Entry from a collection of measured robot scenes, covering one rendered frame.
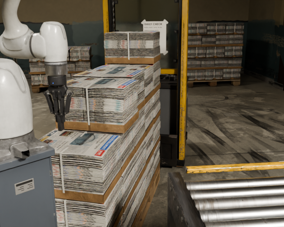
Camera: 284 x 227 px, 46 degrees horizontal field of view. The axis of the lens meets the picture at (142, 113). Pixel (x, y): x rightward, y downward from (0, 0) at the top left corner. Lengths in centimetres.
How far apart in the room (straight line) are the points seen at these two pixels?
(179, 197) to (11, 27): 89
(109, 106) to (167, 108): 162
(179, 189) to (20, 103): 61
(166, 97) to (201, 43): 391
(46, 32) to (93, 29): 703
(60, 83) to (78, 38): 704
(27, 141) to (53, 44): 45
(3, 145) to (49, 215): 29
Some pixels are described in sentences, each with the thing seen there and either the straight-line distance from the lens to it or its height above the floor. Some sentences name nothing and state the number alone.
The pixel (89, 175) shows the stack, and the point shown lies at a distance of 148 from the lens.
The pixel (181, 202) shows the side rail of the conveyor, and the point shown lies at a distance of 114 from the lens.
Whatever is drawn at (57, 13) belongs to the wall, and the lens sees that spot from 846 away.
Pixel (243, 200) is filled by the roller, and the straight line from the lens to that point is 119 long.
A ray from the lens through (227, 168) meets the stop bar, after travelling 136.
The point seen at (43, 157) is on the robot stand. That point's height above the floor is 98.
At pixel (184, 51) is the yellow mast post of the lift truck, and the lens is 295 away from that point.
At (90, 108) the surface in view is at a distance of 169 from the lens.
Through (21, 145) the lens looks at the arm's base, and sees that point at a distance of 102.
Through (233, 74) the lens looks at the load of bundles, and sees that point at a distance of 727.
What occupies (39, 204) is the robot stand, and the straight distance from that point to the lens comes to 112.
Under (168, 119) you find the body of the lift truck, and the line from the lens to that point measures 324.
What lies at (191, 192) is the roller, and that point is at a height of 80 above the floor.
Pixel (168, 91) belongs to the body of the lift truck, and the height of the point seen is 72.
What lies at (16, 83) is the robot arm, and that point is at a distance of 101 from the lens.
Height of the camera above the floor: 138
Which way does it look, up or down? 16 degrees down
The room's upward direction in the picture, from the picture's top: 1 degrees counter-clockwise
